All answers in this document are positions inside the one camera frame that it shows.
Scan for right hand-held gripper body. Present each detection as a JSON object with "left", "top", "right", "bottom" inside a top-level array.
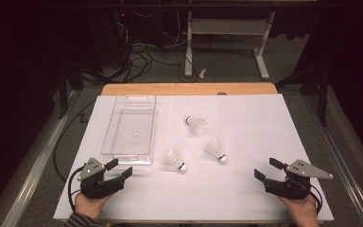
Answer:
[{"left": 264, "top": 159, "right": 335, "bottom": 201}]

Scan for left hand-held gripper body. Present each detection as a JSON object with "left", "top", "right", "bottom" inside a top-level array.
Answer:
[{"left": 77, "top": 157, "right": 124, "bottom": 200}]

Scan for clear plastic bin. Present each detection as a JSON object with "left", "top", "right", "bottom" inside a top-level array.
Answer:
[{"left": 99, "top": 95, "right": 157, "bottom": 166}]

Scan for white feather shuttlecock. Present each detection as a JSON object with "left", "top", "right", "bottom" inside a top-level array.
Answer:
[
  {"left": 184, "top": 114, "right": 208, "bottom": 135},
  {"left": 203, "top": 137, "right": 229, "bottom": 164},
  {"left": 162, "top": 148, "right": 188, "bottom": 173}
]

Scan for person's left hand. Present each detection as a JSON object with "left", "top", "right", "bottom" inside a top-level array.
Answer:
[{"left": 74, "top": 192, "right": 112, "bottom": 219}]

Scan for person's right hand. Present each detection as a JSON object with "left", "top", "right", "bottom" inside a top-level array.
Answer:
[{"left": 277, "top": 194, "right": 320, "bottom": 223}]

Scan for white paper sheet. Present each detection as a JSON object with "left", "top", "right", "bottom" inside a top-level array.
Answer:
[{"left": 52, "top": 93, "right": 335, "bottom": 222}]

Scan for black stand leg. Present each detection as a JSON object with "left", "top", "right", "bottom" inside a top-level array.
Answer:
[
  {"left": 275, "top": 64, "right": 330, "bottom": 128},
  {"left": 56, "top": 61, "right": 86, "bottom": 120}
]

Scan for dark computer tower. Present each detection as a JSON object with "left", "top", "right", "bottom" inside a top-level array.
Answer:
[{"left": 86, "top": 10, "right": 133, "bottom": 69}]

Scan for left hand-held gripper black cable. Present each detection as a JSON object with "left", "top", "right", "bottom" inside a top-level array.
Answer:
[{"left": 67, "top": 164, "right": 88, "bottom": 212}]

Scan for hand-held gripper black cable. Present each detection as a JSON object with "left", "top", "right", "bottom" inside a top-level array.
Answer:
[
  {"left": 67, "top": 164, "right": 88, "bottom": 212},
  {"left": 308, "top": 183, "right": 324, "bottom": 216}
]

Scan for right hand-held gripper black cable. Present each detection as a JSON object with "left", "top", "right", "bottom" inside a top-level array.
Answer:
[{"left": 308, "top": 183, "right": 324, "bottom": 216}]

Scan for black floor cable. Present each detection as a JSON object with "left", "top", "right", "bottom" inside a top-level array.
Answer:
[{"left": 53, "top": 98, "right": 97, "bottom": 183}]

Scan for aluminium floor rail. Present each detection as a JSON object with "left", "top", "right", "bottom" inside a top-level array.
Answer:
[
  {"left": 0, "top": 89, "right": 83, "bottom": 227},
  {"left": 302, "top": 94, "right": 363, "bottom": 227}
]

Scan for bundle of floor cables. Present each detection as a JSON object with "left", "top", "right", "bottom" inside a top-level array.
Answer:
[{"left": 116, "top": 12, "right": 199, "bottom": 83}]

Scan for white metal stand frame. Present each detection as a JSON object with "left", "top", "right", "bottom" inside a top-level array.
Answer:
[{"left": 183, "top": 10, "right": 277, "bottom": 80}]

